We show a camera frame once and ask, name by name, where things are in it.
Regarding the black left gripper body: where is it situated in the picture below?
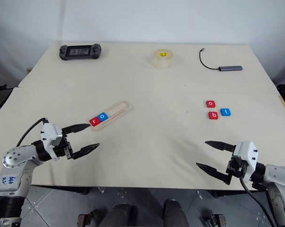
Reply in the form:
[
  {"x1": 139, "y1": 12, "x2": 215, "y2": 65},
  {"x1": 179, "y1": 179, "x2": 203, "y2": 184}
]
[{"x1": 53, "y1": 132, "x2": 74, "y2": 161}]

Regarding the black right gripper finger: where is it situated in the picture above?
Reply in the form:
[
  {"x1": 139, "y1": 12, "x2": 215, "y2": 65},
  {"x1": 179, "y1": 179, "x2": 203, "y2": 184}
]
[
  {"x1": 196, "y1": 162, "x2": 232, "y2": 186},
  {"x1": 204, "y1": 140, "x2": 236, "y2": 153}
]

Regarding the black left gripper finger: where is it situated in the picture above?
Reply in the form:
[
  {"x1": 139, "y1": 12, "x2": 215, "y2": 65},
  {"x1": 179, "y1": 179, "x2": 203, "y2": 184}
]
[
  {"x1": 61, "y1": 123, "x2": 91, "y2": 136},
  {"x1": 70, "y1": 142, "x2": 101, "y2": 160}
]

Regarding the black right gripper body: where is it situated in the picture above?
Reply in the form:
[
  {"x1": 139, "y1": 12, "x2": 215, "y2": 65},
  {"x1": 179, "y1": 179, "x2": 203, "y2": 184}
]
[{"x1": 225, "y1": 157, "x2": 249, "y2": 178}]

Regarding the blue letter tile o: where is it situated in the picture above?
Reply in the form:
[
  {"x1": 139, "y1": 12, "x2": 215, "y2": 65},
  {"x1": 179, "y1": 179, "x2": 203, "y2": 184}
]
[{"x1": 97, "y1": 112, "x2": 109, "y2": 123}]

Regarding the wooden letter tray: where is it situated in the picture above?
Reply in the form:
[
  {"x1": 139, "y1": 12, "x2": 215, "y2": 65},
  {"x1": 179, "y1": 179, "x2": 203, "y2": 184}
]
[{"x1": 89, "y1": 100, "x2": 134, "y2": 132}]

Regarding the dark rounded shape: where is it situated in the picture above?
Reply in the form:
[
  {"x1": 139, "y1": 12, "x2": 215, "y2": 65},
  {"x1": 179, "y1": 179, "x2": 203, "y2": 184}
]
[{"x1": 163, "y1": 199, "x2": 189, "y2": 227}]

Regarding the black handheld game controller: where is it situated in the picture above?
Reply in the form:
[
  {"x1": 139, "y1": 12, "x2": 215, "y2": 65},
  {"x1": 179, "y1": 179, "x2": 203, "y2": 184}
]
[{"x1": 59, "y1": 43, "x2": 103, "y2": 61}]

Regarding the clear tape roll yellow core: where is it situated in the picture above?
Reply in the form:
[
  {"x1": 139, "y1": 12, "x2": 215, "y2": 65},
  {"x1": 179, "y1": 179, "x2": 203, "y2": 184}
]
[{"x1": 153, "y1": 48, "x2": 174, "y2": 70}]

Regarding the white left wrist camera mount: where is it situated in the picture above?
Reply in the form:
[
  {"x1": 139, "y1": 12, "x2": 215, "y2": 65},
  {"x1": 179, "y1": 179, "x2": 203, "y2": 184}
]
[{"x1": 40, "y1": 122, "x2": 63, "y2": 158}]

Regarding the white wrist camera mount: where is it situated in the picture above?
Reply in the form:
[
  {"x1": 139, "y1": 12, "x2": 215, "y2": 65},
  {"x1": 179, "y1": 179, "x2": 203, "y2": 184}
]
[
  {"x1": 40, "y1": 122, "x2": 63, "y2": 158},
  {"x1": 232, "y1": 140, "x2": 259, "y2": 178}
]

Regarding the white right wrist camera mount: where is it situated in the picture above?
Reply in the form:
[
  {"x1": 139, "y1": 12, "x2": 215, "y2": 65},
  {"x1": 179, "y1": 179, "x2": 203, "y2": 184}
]
[{"x1": 232, "y1": 140, "x2": 259, "y2": 178}]

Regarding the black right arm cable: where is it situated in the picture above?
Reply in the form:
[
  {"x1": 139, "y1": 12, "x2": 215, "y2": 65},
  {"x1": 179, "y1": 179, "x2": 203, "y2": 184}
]
[{"x1": 239, "y1": 176, "x2": 283, "y2": 227}]

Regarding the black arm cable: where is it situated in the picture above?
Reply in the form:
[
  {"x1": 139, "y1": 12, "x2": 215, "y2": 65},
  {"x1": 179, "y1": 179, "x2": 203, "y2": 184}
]
[
  {"x1": 239, "y1": 176, "x2": 283, "y2": 227},
  {"x1": 15, "y1": 117, "x2": 50, "y2": 147}
]

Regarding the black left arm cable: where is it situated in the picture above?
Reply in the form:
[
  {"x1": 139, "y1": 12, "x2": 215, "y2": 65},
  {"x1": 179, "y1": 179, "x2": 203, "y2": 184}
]
[{"x1": 15, "y1": 117, "x2": 50, "y2": 147}]

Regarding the rusty metal bracket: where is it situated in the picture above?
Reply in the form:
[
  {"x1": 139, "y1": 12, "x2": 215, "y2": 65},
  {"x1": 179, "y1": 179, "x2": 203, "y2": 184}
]
[
  {"x1": 77, "y1": 213, "x2": 91, "y2": 227},
  {"x1": 210, "y1": 213, "x2": 226, "y2": 227}
]

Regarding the grey usb hub with cable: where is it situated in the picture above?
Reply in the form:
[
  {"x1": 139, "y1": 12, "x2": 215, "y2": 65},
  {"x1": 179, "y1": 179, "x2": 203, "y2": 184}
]
[{"x1": 199, "y1": 47, "x2": 243, "y2": 72}]

